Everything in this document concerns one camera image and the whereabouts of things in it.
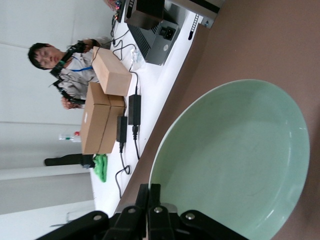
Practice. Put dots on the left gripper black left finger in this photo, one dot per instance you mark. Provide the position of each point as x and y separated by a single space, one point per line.
125 220

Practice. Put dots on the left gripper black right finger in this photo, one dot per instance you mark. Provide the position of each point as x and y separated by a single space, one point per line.
160 225

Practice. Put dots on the pale green round plate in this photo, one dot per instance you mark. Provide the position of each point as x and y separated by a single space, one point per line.
232 162

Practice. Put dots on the green cloth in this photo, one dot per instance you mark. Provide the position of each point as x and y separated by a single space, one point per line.
101 167

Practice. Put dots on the black flat tool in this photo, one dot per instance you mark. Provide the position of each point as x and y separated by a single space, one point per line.
67 160

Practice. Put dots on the small black power brick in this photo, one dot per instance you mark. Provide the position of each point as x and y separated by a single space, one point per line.
122 128

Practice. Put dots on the clear plastic bottle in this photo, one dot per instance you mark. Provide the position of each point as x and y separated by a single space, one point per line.
70 137

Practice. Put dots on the large cardboard box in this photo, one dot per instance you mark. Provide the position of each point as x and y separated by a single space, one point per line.
95 120

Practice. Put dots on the large black power brick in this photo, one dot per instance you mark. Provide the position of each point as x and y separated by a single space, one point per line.
134 110

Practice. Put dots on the narrow cardboard box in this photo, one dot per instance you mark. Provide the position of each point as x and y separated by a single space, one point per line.
115 110

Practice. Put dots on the small cardboard box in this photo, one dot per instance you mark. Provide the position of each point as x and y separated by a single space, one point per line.
112 72

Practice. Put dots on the seated person operator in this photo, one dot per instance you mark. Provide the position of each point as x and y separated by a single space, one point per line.
75 72

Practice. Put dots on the crumpled clear plastic bag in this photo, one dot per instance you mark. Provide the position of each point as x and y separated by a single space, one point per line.
137 58

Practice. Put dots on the grey power supply unit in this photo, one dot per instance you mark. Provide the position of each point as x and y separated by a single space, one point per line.
160 45

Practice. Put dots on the brown table cloth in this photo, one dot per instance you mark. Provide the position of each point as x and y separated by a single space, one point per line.
250 50

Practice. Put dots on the dark brown box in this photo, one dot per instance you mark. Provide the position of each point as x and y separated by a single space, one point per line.
146 13

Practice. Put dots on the silver metal case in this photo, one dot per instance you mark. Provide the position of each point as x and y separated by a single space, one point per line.
190 10

